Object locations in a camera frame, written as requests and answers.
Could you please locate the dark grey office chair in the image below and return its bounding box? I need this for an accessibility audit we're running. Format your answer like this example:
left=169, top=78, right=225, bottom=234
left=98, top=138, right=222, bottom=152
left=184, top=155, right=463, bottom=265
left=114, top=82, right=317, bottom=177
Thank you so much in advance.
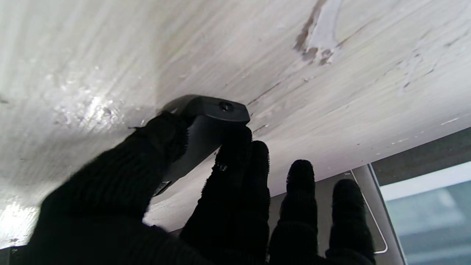
left=267, top=164, right=406, bottom=265

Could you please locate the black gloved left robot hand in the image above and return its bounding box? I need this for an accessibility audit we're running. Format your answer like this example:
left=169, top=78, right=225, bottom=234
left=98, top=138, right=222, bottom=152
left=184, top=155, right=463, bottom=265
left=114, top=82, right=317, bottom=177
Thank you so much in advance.
left=21, top=111, right=376, bottom=265

